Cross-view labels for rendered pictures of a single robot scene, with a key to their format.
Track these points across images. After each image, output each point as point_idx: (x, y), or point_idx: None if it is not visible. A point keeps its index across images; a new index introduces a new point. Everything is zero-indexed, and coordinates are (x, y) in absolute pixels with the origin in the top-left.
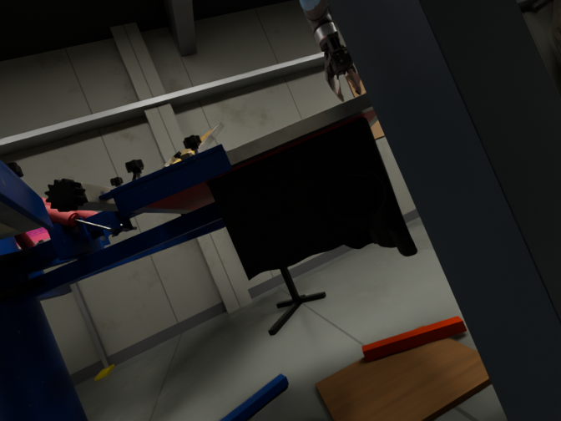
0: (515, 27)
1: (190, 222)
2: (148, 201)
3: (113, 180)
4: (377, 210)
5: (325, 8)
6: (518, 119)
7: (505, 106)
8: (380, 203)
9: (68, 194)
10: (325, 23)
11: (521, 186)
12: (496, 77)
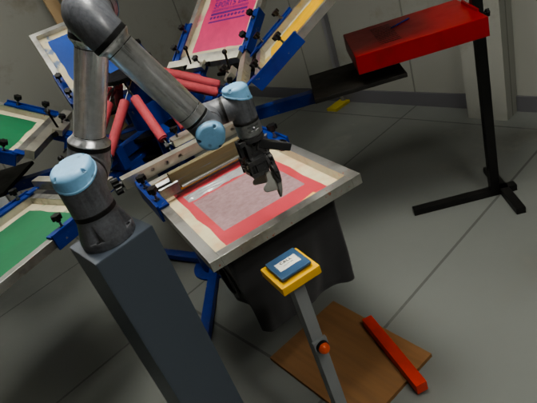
0: (138, 338)
1: None
2: (146, 202)
3: (170, 129)
4: (236, 297)
5: (224, 121)
6: (145, 359)
7: (140, 352)
8: (236, 295)
9: (115, 190)
10: (235, 127)
11: (149, 371)
12: (134, 342)
